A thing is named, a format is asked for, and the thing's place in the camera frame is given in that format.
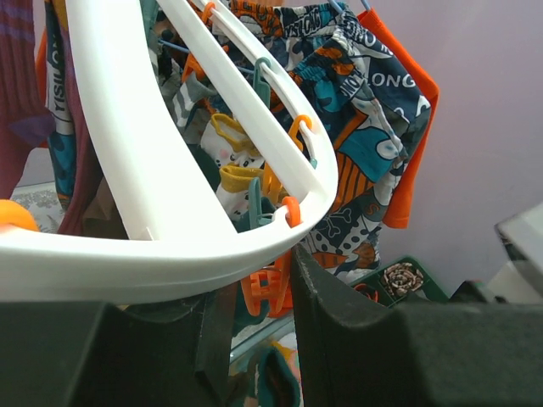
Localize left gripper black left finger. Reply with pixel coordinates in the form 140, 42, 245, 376
1, 285, 236, 406

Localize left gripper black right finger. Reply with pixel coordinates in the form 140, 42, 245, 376
291, 246, 542, 406

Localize dark teal sock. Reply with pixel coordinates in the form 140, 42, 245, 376
254, 346, 302, 407

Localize orange front clothespin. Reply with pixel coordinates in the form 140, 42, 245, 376
241, 196, 301, 316

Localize teal clothespin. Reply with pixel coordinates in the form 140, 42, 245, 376
253, 57, 271, 108
248, 176, 276, 230

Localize green sock yellow dots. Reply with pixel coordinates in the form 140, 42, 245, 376
200, 114, 264, 168

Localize white round sock hanger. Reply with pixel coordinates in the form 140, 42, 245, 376
1, 1, 339, 304

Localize clear glass sock container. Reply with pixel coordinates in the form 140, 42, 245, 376
229, 313, 295, 376

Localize dark green compartment tray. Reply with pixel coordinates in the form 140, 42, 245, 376
351, 256, 449, 308

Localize brown striped-cuff sock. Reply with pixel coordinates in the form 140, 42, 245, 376
59, 74, 127, 240

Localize yellow orange clothespin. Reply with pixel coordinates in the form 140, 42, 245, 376
262, 114, 312, 204

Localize floral table mat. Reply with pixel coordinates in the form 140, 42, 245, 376
10, 182, 64, 233

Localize patterned blue orange shorts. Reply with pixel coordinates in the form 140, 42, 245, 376
40, 1, 426, 283

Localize purple yellow-cuff sock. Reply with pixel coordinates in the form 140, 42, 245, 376
1, 1, 54, 199

